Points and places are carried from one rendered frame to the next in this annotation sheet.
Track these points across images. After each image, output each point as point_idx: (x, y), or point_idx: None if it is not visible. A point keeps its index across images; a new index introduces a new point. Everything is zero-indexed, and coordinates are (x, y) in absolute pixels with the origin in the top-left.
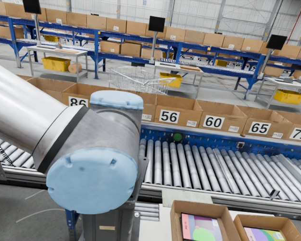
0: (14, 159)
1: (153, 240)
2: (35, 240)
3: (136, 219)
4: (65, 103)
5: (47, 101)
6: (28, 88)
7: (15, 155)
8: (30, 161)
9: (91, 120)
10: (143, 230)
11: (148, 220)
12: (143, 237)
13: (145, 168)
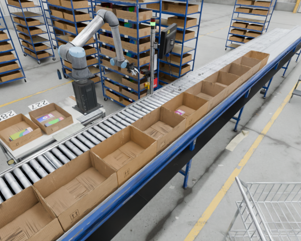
0: (154, 97)
1: (73, 114)
2: None
3: (83, 113)
4: (182, 99)
5: (73, 39)
6: (76, 37)
7: (156, 97)
8: (147, 100)
9: (67, 43)
10: (79, 113)
11: (80, 116)
12: (77, 112)
13: (73, 78)
